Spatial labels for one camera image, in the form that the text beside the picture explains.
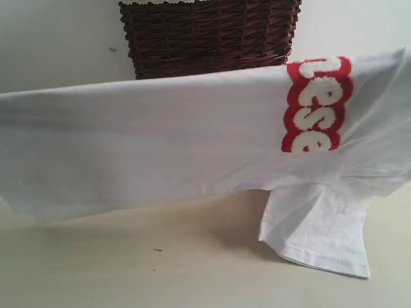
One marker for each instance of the white t-shirt red lettering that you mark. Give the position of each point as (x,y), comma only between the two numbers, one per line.
(322,136)

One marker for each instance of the dark brown wicker basket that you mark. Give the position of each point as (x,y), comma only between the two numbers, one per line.
(182,39)

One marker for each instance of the white cloth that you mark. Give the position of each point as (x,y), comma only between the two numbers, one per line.
(155,2)

